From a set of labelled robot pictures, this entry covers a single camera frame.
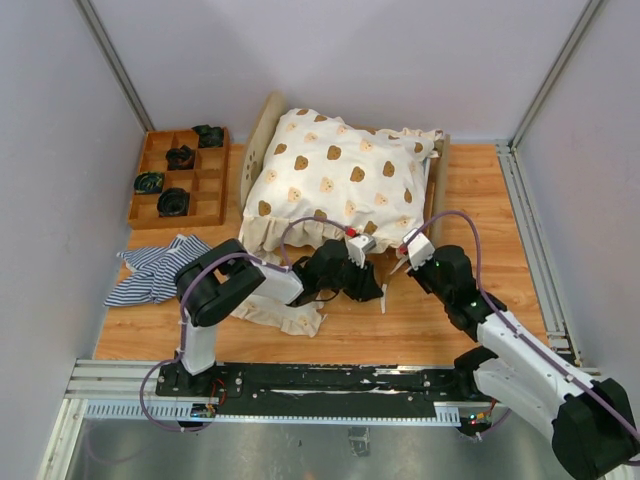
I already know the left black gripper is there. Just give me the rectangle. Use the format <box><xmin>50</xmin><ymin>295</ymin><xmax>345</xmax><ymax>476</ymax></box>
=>
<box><xmin>320</xmin><ymin>253</ymin><xmax>385</xmax><ymax>303</ymax></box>

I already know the large bear print cushion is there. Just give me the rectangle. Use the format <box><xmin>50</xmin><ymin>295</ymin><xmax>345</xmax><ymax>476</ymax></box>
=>
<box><xmin>237</xmin><ymin>107</ymin><xmax>446</xmax><ymax>315</ymax></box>

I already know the wooden pet bed frame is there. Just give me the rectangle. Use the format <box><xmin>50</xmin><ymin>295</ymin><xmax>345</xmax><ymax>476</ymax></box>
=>
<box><xmin>239</xmin><ymin>92</ymin><xmax>450</xmax><ymax>221</ymax></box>

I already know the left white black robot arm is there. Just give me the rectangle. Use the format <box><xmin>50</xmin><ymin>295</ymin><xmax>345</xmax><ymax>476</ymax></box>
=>
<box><xmin>155</xmin><ymin>235</ymin><xmax>384</xmax><ymax>397</ymax></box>

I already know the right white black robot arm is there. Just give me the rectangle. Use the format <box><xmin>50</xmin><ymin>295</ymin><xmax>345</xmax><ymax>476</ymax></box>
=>
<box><xmin>405</xmin><ymin>237</ymin><xmax>639</xmax><ymax>479</ymax></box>

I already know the small bear print pillow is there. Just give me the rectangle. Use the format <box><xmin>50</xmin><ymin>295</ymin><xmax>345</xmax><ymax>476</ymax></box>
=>
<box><xmin>231</xmin><ymin>295</ymin><xmax>326</xmax><ymax>338</ymax></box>

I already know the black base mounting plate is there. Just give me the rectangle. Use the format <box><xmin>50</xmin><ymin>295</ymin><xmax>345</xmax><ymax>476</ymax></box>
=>
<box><xmin>188</xmin><ymin>363</ymin><xmax>490</xmax><ymax>419</ymax></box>

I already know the black rolled sock bottom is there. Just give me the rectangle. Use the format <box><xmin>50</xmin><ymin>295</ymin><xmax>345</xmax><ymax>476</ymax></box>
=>
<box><xmin>156</xmin><ymin>187</ymin><xmax>190</xmax><ymax>218</ymax></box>

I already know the blue striped cloth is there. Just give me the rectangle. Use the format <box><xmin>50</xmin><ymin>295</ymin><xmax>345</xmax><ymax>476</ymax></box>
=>
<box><xmin>104</xmin><ymin>234</ymin><xmax>211</xmax><ymax>307</ymax></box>

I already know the black rolled sock top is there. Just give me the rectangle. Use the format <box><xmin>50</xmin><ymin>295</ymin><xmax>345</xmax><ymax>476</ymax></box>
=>
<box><xmin>192</xmin><ymin>124</ymin><xmax>224</xmax><ymax>149</ymax></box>

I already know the black rolled sock middle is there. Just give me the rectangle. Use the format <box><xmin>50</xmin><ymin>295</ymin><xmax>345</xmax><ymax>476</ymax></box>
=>
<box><xmin>165</xmin><ymin>145</ymin><xmax>195</xmax><ymax>171</ymax></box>

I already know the black green rolled sock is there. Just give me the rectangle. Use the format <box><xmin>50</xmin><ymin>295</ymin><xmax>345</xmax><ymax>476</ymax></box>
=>
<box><xmin>134</xmin><ymin>171</ymin><xmax>165</xmax><ymax>195</ymax></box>

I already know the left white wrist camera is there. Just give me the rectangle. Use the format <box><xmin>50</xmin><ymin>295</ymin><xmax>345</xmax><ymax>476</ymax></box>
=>
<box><xmin>346</xmin><ymin>234</ymin><xmax>376</xmax><ymax>268</ymax></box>

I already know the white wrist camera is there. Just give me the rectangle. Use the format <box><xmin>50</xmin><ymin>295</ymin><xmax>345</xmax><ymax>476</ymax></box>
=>
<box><xmin>402</xmin><ymin>229</ymin><xmax>435</xmax><ymax>270</ymax></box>
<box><xmin>346</xmin><ymin>234</ymin><xmax>376</xmax><ymax>268</ymax></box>

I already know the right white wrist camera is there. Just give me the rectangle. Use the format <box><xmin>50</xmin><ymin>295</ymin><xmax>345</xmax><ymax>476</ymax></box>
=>
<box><xmin>402</xmin><ymin>229</ymin><xmax>435</xmax><ymax>270</ymax></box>

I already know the right aluminium corner post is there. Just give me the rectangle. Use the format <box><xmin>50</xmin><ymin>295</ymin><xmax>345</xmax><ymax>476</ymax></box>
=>
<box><xmin>508</xmin><ymin>0</ymin><xmax>608</xmax><ymax>151</ymax></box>

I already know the aluminium corner post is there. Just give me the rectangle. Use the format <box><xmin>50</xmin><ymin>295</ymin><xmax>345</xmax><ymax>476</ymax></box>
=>
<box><xmin>508</xmin><ymin>0</ymin><xmax>608</xmax><ymax>151</ymax></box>
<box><xmin>73</xmin><ymin>0</ymin><xmax>155</xmax><ymax>132</ymax></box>

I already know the aluminium rail frame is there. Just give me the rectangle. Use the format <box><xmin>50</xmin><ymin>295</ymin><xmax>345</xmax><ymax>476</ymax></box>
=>
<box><xmin>40</xmin><ymin>142</ymin><xmax>604</xmax><ymax>479</ymax></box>

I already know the left aluminium corner post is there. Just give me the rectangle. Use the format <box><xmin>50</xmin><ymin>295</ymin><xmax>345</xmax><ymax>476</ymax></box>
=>
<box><xmin>73</xmin><ymin>0</ymin><xmax>155</xmax><ymax>132</ymax></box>

